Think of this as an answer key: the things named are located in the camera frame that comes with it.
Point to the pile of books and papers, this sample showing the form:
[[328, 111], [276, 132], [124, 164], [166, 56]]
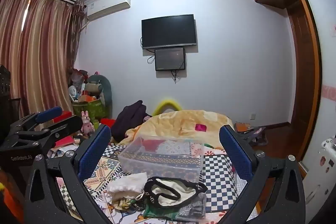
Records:
[[67, 146]]

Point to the patterned bedsheet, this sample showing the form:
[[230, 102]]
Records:
[[218, 174]]

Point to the silver sequin cloth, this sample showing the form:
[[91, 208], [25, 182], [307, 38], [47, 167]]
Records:
[[193, 209]]

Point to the white sliding wardrobe door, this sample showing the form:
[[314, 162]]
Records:
[[325, 56]]

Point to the pile of toys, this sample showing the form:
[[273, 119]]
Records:
[[77, 87]]

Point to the clear plastic storage box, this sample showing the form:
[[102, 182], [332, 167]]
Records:
[[157, 161]]

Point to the small black wall monitor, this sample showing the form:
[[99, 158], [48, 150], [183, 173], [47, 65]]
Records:
[[170, 59]]

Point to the red box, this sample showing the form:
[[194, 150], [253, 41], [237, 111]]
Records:
[[64, 116]]

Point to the black wall television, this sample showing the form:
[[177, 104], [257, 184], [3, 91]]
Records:
[[169, 31]]

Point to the white air conditioner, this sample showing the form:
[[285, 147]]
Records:
[[110, 6]]

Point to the green cloth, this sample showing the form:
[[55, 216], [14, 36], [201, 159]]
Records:
[[155, 212]]

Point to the white knitted pouch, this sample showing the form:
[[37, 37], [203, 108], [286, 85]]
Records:
[[126, 184]]

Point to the striped brown curtain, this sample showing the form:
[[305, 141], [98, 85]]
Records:
[[39, 43]]

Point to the brown wooden door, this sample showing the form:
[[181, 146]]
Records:
[[304, 69]]

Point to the dark purple garment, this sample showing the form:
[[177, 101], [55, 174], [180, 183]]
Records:
[[128, 119]]

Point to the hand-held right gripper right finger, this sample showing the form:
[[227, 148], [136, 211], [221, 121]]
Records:
[[235, 153]]

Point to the yellow floral cloth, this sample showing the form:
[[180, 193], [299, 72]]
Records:
[[123, 203]]

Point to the yellow fleece blanket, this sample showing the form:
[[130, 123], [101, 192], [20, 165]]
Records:
[[170, 124]]

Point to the pink rabbit toy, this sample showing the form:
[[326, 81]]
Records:
[[88, 124]]

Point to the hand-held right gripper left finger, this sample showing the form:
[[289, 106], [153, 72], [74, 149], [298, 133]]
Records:
[[95, 150]]

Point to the white plastic device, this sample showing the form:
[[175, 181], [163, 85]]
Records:
[[329, 146]]

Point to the cream cloth with black trim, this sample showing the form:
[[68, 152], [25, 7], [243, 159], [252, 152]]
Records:
[[168, 190]]

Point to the green cardboard box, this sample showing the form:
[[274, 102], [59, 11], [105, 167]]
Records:
[[90, 108]]

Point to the grey green plush toy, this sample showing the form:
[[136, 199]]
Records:
[[95, 85]]

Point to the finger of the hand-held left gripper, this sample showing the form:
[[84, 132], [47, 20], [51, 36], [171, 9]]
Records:
[[68, 123], [48, 112]]

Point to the white wall socket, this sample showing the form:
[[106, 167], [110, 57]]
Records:
[[253, 116]]

